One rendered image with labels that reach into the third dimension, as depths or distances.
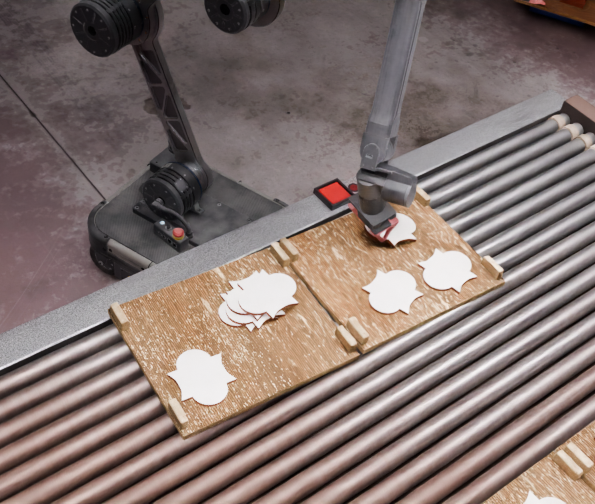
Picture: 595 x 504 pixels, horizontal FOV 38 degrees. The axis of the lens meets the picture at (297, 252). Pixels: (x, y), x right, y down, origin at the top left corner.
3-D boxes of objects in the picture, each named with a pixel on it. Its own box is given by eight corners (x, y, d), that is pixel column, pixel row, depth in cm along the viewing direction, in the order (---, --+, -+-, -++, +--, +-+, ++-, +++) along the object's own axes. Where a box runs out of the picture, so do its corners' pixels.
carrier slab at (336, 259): (274, 248, 203) (275, 243, 202) (410, 193, 222) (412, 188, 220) (363, 354, 185) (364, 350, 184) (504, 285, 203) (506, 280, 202)
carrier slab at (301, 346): (107, 313, 185) (107, 308, 184) (273, 250, 203) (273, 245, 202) (183, 441, 166) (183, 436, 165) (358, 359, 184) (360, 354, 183)
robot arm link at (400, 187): (379, 137, 192) (365, 141, 185) (428, 151, 188) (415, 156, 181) (367, 189, 196) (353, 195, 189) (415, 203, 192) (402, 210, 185)
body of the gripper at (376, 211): (371, 189, 202) (369, 168, 196) (397, 217, 197) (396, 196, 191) (348, 203, 201) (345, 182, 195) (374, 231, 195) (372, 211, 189)
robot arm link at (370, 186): (362, 159, 190) (351, 178, 188) (391, 168, 188) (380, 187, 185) (364, 179, 196) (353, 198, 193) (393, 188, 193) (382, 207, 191)
